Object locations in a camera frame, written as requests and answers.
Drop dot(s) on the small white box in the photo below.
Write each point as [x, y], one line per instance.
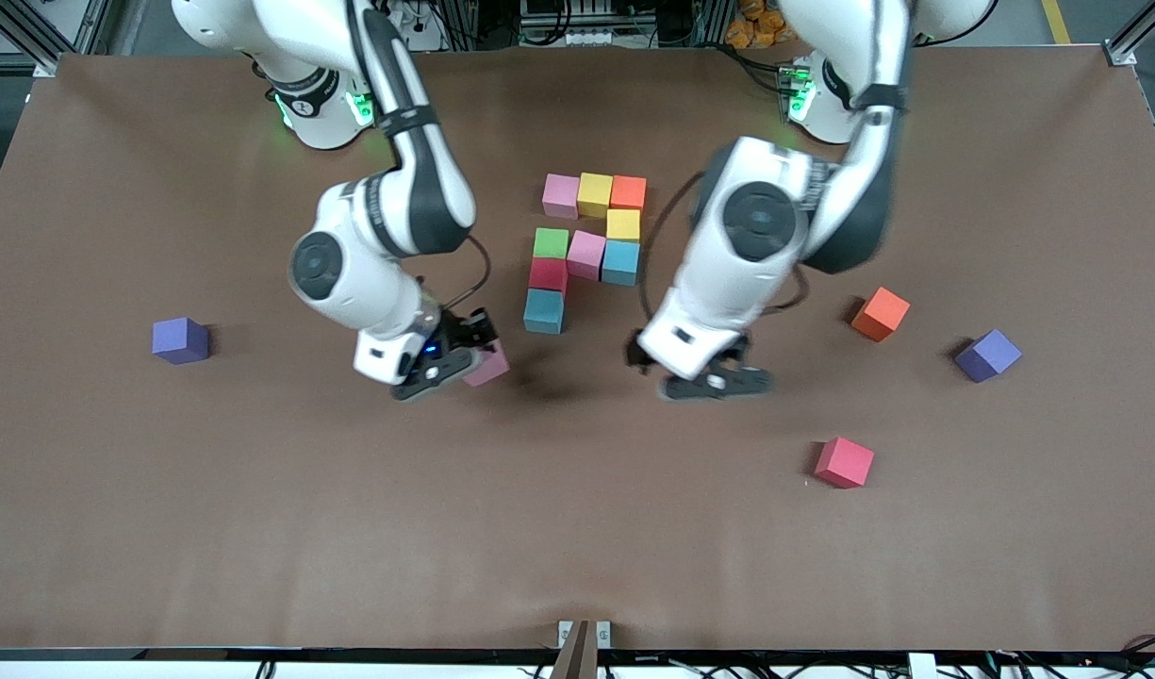
[921, 666]

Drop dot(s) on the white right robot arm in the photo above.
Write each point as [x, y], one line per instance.
[417, 189]

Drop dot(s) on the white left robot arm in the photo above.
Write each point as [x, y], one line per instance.
[756, 217]

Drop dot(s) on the green foam block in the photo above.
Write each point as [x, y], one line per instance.
[551, 243]

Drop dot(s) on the blue foam block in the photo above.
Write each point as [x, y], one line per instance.
[543, 311]
[620, 264]

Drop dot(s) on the orange foam block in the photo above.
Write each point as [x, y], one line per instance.
[881, 314]
[629, 193]

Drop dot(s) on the yellow foam block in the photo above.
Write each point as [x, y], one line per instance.
[623, 224]
[595, 195]

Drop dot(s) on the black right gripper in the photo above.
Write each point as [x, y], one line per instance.
[461, 333]

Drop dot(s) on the bag of orange fruit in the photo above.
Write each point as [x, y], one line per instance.
[756, 24]

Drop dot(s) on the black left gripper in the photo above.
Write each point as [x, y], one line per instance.
[640, 354]

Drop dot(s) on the white power strip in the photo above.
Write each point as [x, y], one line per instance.
[417, 19]

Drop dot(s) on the metal table edge bracket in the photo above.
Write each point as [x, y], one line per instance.
[585, 646]

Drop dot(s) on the purple foam block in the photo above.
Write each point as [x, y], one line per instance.
[988, 356]
[179, 339]

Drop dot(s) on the red foam block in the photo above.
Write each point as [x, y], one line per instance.
[548, 273]
[844, 462]

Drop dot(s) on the pink foam block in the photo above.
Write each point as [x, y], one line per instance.
[586, 255]
[560, 196]
[492, 368]

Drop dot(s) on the aluminium frame profile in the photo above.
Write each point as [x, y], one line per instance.
[44, 38]
[1138, 38]

